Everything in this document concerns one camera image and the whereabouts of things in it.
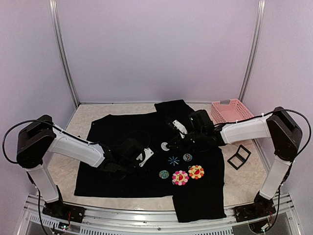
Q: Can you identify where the black brooch box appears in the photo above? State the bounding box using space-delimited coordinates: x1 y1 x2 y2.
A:
227 144 251 170

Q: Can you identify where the grey aluminium right corner post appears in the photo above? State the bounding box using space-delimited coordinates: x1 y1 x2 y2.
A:
238 0 266 102

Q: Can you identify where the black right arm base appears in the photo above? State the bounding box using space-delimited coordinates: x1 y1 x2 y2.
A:
234 192 276 222

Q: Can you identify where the teal round brooch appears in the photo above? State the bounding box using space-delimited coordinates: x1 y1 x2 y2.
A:
159 170 169 179

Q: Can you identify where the orange flower plush badge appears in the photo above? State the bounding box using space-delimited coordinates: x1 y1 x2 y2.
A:
188 165 204 180

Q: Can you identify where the pink flower plush badge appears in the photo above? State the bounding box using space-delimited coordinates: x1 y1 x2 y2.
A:
172 170 189 186

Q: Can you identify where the round portrait pin badge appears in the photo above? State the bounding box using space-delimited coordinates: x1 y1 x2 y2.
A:
183 154 193 162

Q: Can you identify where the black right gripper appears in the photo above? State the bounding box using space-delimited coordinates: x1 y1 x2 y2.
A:
166 129 205 155

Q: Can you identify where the black t-shirt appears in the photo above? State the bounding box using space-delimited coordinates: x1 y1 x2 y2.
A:
74 100 225 222

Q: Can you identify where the gold round brooch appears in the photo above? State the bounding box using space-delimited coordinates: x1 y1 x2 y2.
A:
161 142 170 151

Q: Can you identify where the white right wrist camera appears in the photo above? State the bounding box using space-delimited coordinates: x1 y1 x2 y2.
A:
172 120 188 139

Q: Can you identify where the pink plastic basket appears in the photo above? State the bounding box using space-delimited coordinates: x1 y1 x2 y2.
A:
211 99 254 123

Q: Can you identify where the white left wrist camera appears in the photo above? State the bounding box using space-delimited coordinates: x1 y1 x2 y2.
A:
136 148 154 167

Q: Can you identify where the grey aluminium left corner post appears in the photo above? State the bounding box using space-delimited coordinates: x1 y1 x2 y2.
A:
48 0 80 109

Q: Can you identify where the grey aluminium corner post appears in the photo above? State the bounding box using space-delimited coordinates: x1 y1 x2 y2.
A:
48 0 80 109
238 0 266 102

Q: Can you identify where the grey aluminium front rail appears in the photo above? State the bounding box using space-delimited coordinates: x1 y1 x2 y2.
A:
23 195 294 235

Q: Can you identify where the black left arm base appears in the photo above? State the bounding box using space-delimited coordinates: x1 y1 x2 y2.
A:
43 196 86 223

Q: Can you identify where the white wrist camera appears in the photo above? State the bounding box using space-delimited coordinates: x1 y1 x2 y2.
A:
136 148 154 167
172 120 188 139

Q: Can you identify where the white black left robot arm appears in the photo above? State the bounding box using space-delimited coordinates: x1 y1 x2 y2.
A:
2 115 154 218

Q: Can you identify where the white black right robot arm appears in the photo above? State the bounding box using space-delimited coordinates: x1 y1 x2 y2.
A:
161 107 308 217

